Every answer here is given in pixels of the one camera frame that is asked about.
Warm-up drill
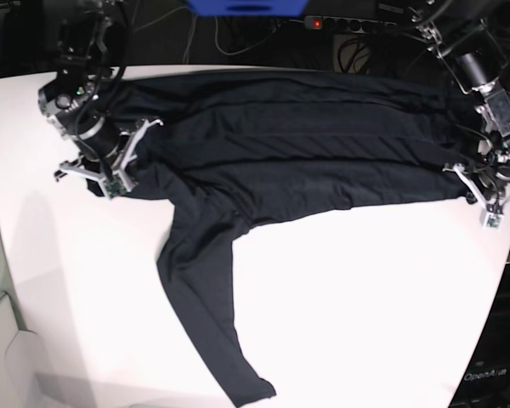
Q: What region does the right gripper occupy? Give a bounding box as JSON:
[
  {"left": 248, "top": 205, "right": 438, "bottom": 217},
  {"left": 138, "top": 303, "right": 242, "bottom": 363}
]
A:
[{"left": 54, "top": 116, "right": 163, "bottom": 199}]

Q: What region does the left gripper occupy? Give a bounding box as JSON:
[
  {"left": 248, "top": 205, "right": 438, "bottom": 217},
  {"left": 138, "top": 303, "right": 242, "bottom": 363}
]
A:
[{"left": 442, "top": 156, "right": 510, "bottom": 230}]

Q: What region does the dark navy long-sleeve shirt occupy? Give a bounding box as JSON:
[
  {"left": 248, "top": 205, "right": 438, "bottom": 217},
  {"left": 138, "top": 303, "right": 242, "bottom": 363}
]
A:
[{"left": 99, "top": 71, "right": 468, "bottom": 407}]

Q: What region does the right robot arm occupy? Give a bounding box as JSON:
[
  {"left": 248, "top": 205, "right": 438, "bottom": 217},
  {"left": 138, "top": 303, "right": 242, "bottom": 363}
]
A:
[{"left": 38, "top": 1, "right": 163, "bottom": 199}]

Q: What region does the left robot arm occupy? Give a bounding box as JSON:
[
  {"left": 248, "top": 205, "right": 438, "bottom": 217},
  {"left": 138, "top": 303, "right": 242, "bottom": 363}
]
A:
[{"left": 400, "top": 1, "right": 510, "bottom": 230}]

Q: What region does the black OpenArm case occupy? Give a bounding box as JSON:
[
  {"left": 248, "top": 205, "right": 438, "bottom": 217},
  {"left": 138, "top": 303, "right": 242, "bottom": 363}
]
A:
[{"left": 450, "top": 263, "right": 510, "bottom": 407}]

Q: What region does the black power strip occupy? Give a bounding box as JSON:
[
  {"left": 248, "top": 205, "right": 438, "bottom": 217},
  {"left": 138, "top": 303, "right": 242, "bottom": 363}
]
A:
[{"left": 303, "top": 15, "right": 396, "bottom": 35}]

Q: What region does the blue plastic box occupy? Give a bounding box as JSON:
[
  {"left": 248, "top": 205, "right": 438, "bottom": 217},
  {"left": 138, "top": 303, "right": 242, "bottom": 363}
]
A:
[{"left": 186, "top": 0, "right": 309, "bottom": 17}]

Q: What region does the white cable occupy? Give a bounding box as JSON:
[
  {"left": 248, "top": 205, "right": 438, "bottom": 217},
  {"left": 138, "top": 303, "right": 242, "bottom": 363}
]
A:
[{"left": 182, "top": 12, "right": 281, "bottom": 56}]

